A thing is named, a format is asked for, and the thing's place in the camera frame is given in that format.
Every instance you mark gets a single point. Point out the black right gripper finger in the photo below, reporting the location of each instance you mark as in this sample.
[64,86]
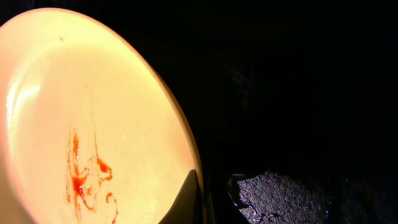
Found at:
[186,208]

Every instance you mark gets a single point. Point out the yellow plate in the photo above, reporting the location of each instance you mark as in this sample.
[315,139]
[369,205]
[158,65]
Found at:
[89,131]

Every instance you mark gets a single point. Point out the round black tray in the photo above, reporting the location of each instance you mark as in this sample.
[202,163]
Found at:
[303,89]

